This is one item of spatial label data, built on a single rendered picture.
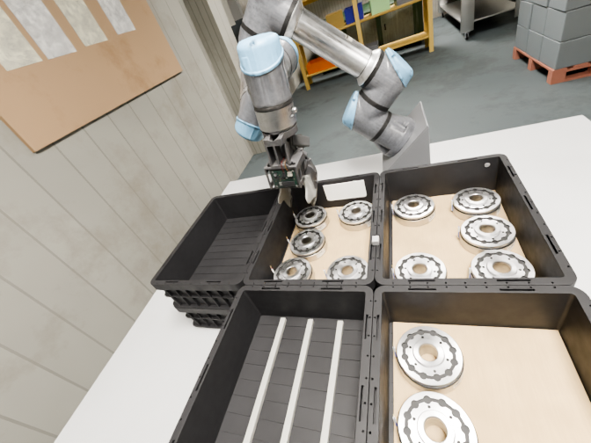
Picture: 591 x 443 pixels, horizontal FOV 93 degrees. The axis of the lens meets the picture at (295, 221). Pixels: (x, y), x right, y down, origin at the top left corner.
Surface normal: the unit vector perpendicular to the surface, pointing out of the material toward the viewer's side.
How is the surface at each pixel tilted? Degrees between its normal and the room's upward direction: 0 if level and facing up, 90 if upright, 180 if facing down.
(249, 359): 0
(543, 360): 0
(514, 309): 90
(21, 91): 90
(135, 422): 0
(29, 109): 90
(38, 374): 90
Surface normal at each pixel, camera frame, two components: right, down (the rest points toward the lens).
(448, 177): -0.24, 0.66
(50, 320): 0.92, -0.11
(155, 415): -0.32, -0.74
